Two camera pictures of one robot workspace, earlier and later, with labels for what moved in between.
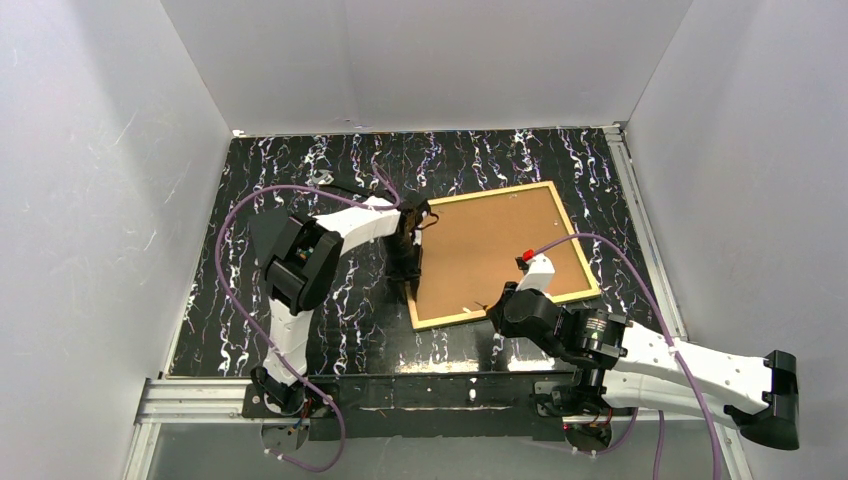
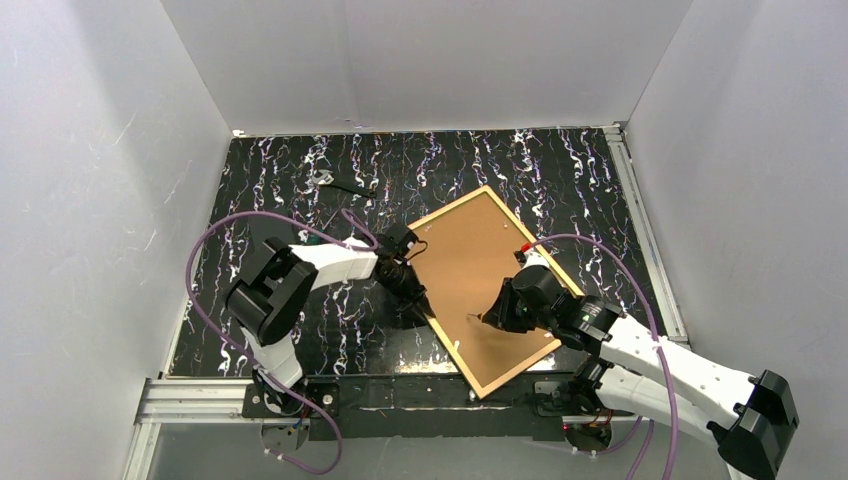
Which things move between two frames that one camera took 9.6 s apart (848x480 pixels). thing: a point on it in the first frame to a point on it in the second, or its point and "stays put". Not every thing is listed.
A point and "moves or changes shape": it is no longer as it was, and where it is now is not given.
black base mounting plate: (421, 407) stays put
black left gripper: (409, 270) to (411, 295)
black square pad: (266, 228) stays put
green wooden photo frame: (469, 245) moves or changes shape
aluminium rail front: (177, 401) stays put
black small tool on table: (326, 177) stays put
